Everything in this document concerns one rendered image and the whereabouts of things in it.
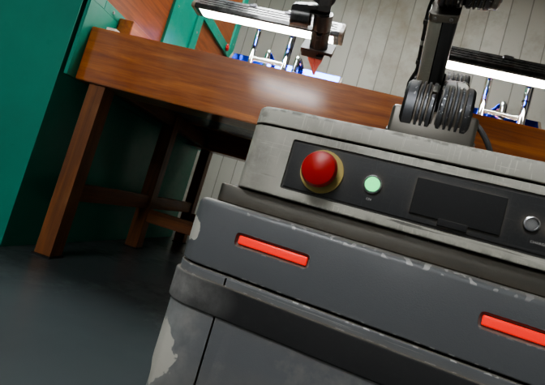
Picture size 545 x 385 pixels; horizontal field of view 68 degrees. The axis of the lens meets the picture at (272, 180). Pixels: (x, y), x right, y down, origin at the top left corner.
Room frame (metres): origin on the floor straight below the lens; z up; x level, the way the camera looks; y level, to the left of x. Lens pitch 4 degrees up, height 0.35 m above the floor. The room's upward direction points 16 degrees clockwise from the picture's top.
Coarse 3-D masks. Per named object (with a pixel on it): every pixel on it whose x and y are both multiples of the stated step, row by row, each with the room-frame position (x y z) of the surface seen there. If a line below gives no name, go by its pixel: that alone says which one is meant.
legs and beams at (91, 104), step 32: (96, 96) 1.30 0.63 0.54; (96, 128) 1.32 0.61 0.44; (192, 128) 2.09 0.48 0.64; (64, 160) 1.31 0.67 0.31; (160, 160) 1.86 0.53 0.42; (64, 192) 1.30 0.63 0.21; (96, 192) 1.45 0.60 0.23; (128, 192) 1.67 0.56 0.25; (192, 192) 2.42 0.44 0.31; (64, 224) 1.32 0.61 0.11; (160, 224) 1.86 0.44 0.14; (192, 224) 1.83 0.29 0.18
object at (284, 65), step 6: (288, 12) 1.52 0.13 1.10; (258, 30) 1.71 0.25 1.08; (258, 36) 1.71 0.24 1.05; (294, 36) 1.69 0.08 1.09; (258, 42) 1.71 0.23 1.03; (288, 42) 1.69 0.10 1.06; (252, 48) 1.71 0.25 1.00; (288, 48) 1.68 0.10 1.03; (252, 54) 1.71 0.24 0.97; (288, 54) 1.68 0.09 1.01; (252, 60) 1.71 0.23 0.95; (258, 60) 1.71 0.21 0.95; (264, 60) 1.70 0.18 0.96; (270, 60) 1.70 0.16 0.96; (282, 60) 1.69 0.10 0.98; (288, 60) 1.69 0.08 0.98; (282, 66) 1.68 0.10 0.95
